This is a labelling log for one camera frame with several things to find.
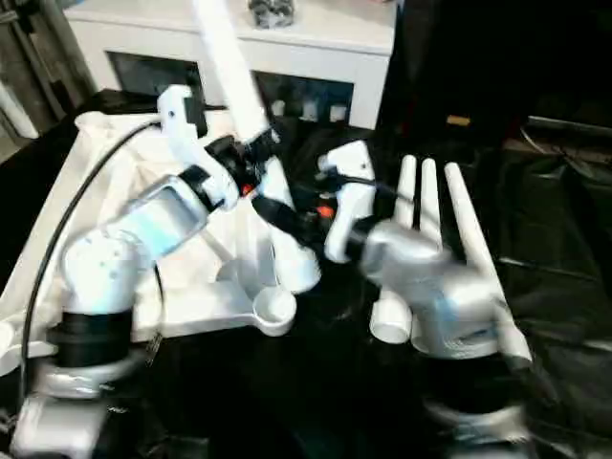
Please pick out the white plastic table leg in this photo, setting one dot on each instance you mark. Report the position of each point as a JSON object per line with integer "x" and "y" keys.
{"x": 405, "y": 186}
{"x": 430, "y": 186}
{"x": 464, "y": 210}
{"x": 234, "y": 76}

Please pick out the white plastic table top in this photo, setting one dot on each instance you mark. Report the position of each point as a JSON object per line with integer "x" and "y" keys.
{"x": 220, "y": 287}

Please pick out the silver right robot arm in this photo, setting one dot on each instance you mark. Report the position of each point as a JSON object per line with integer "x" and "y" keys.
{"x": 440, "y": 287}

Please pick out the grey bundle on cabinet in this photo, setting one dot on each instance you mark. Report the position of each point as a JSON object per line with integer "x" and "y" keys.
{"x": 271, "y": 11}

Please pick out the white cabinet with glass doors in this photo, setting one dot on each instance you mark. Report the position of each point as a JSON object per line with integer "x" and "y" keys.
{"x": 335, "y": 33}

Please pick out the small yellow label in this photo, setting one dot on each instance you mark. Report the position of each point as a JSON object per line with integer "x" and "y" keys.
{"x": 459, "y": 120}

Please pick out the black plastic mat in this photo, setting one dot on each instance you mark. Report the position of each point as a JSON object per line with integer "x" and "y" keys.
{"x": 564, "y": 239}

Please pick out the black flat device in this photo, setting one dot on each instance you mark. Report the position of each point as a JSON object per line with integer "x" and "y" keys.
{"x": 569, "y": 129}

